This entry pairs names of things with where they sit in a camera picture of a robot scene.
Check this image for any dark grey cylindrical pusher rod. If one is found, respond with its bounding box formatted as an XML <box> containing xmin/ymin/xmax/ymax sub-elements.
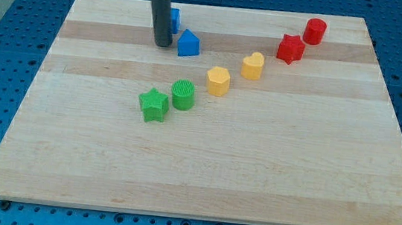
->
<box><xmin>150</xmin><ymin>0</ymin><xmax>173</xmax><ymax>48</ymax></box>

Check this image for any blue cube block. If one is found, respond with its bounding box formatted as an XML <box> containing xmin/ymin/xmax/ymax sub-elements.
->
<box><xmin>171</xmin><ymin>7</ymin><xmax>180</xmax><ymax>34</ymax></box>

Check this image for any blue triangular block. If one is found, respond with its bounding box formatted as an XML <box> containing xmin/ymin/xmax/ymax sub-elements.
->
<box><xmin>177</xmin><ymin>29</ymin><xmax>200</xmax><ymax>57</ymax></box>

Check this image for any yellow hexagon block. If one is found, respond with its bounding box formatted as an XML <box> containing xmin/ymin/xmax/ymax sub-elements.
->
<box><xmin>206</xmin><ymin>66</ymin><xmax>231</xmax><ymax>97</ymax></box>

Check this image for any green cylinder block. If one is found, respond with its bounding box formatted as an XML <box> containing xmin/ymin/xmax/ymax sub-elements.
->
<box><xmin>171</xmin><ymin>79</ymin><xmax>195</xmax><ymax>111</ymax></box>

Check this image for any green star block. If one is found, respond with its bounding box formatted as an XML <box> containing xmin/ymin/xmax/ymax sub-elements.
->
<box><xmin>138</xmin><ymin>88</ymin><xmax>169</xmax><ymax>122</ymax></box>

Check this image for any yellow heart block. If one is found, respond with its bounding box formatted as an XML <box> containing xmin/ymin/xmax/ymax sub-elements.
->
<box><xmin>240</xmin><ymin>51</ymin><xmax>265</xmax><ymax>80</ymax></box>

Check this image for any red star block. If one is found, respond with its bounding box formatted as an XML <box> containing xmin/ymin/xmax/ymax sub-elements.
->
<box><xmin>275</xmin><ymin>34</ymin><xmax>305</xmax><ymax>64</ymax></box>

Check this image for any red cylinder block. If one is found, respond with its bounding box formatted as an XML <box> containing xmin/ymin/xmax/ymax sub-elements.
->
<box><xmin>302</xmin><ymin>18</ymin><xmax>327</xmax><ymax>45</ymax></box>

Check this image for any light wooden board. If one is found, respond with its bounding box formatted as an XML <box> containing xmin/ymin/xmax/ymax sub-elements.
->
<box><xmin>0</xmin><ymin>0</ymin><xmax>402</xmax><ymax>225</ymax></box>

